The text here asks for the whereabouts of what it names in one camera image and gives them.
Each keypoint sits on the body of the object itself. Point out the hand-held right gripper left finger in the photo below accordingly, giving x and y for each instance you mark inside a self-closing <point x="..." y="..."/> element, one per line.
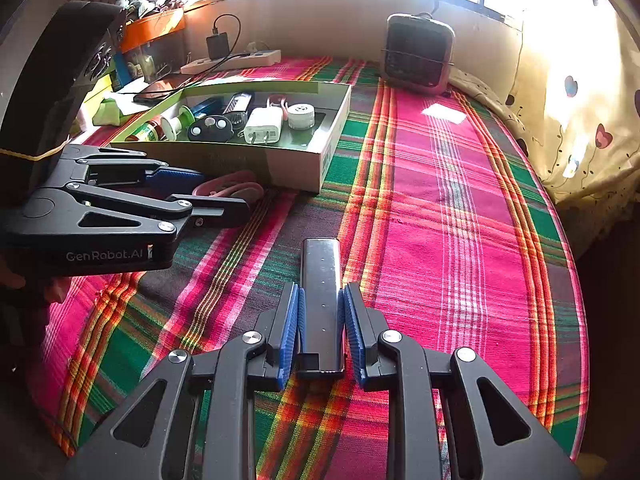
<point x="290" y="340"/>

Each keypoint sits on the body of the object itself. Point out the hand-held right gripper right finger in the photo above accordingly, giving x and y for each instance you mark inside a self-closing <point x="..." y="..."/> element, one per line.
<point x="352" y="340"/>

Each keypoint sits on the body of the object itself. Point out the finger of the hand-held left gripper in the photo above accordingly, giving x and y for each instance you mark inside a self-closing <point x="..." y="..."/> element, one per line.
<point x="175" y="180"/>
<point x="220" y="210"/>

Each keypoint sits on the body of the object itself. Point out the dark metallic rectangular bar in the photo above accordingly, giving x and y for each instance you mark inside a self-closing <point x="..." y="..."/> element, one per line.
<point x="322" y="300"/>

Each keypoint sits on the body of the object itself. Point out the brown bottle with red cap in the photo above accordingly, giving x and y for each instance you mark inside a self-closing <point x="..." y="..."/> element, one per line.
<point x="145" y="131"/>

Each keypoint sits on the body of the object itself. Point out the green-capped white spool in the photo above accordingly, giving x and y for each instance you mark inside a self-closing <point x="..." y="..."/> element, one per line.
<point x="175" y="122"/>

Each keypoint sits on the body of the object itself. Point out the black fob with white buttons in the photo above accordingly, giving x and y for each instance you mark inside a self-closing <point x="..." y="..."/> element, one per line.
<point x="210" y="129"/>

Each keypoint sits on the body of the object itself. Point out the blue plastic case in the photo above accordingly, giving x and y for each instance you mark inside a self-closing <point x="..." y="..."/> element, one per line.
<point x="207" y="106"/>

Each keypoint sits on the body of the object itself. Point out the green cardboard box tray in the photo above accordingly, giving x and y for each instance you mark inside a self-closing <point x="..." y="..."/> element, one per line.
<point x="295" y="165"/>

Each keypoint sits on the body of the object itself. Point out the white charger plug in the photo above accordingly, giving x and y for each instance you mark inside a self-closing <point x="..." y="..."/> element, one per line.
<point x="262" y="125"/>

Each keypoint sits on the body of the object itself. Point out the small white jar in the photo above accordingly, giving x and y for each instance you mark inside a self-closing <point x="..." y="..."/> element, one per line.
<point x="301" y="116"/>

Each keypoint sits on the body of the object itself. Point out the person's left hand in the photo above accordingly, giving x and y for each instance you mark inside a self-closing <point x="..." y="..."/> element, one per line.
<point x="57" y="290"/>

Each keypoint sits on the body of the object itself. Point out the white paper sheet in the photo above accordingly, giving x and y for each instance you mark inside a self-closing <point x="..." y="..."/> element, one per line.
<point x="135" y="102"/>

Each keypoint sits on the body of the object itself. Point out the black smartphone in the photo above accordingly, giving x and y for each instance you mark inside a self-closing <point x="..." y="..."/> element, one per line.
<point x="160" y="89"/>

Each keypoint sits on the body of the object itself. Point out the green tissue pack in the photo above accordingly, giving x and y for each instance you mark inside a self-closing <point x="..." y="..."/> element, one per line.
<point x="110" y="112"/>

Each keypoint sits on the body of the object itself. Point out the yellow-green box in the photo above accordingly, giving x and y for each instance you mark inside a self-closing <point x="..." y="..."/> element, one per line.
<point x="95" y="102"/>

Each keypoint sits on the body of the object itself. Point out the blue box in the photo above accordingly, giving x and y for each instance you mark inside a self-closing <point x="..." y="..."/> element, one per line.
<point x="121" y="72"/>

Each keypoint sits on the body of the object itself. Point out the black charger adapter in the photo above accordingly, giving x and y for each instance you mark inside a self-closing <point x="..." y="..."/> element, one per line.
<point x="218" y="46"/>

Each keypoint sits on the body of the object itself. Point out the white power strip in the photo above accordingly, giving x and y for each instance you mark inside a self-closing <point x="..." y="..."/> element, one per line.
<point x="260" y="57"/>

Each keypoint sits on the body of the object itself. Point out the orange planter box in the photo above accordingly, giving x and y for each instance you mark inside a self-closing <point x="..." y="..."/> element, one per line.
<point x="150" y="30"/>

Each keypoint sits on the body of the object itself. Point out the grey plug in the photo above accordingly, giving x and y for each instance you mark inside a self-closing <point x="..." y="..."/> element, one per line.
<point x="253" y="48"/>

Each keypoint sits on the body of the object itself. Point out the small grey heater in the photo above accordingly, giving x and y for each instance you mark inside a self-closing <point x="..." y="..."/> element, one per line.
<point x="417" y="52"/>

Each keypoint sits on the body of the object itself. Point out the cream curtain with hearts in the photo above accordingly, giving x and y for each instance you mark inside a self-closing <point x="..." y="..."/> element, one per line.
<point x="575" y="110"/>

